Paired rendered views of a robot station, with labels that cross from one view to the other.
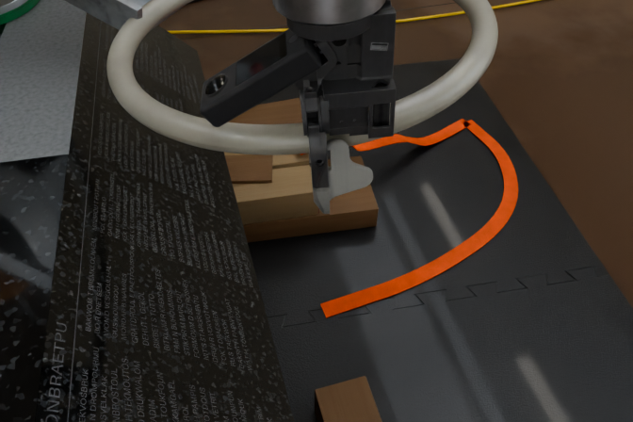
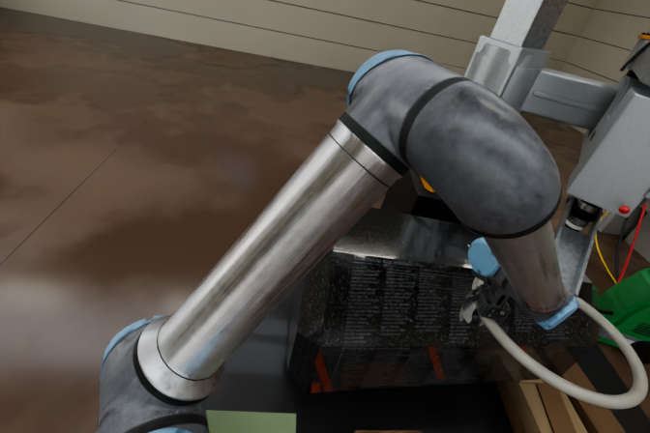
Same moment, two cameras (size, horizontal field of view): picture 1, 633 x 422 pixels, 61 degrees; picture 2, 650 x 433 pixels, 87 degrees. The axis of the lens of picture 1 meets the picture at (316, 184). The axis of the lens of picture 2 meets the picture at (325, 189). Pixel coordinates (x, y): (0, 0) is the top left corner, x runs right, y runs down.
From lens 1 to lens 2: 89 cm
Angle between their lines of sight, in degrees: 70
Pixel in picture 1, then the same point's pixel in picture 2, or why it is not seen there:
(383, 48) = (496, 296)
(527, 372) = not seen: outside the picture
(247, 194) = (538, 416)
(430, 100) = (503, 337)
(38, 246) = (443, 261)
